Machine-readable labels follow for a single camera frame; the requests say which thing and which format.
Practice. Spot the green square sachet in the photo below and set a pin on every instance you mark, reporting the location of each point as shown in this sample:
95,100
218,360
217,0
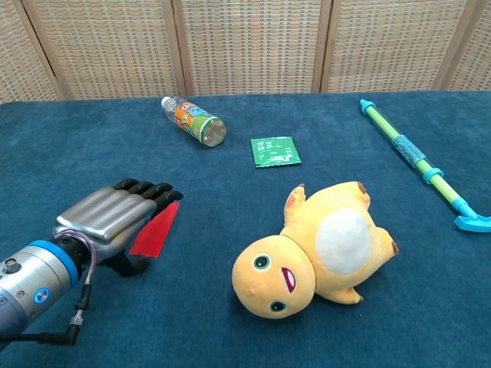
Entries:
275,151

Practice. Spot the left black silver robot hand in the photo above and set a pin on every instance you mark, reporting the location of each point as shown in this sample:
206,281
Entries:
99,214

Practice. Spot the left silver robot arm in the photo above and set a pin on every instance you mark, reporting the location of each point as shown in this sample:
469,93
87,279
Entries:
30,283

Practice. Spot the woven bamboo folding screen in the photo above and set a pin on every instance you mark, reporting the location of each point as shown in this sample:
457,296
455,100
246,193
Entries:
249,46

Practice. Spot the yellow plush duck toy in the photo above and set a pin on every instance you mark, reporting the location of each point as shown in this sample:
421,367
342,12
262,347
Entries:
299,249

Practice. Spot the clear drink bottle orange label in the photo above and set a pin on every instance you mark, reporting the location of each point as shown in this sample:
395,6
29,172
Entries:
195,119

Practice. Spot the green blue water pump toy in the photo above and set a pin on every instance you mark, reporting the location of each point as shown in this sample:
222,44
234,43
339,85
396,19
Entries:
410,151

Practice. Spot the red card piece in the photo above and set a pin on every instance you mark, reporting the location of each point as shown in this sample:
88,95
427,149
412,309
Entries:
153,237

